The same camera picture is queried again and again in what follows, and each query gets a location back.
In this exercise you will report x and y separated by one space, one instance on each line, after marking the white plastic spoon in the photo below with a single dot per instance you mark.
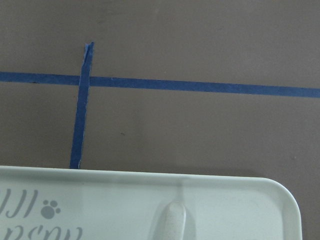
173 222

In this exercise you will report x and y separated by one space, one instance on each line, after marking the white bear print tray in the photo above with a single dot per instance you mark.
68 204

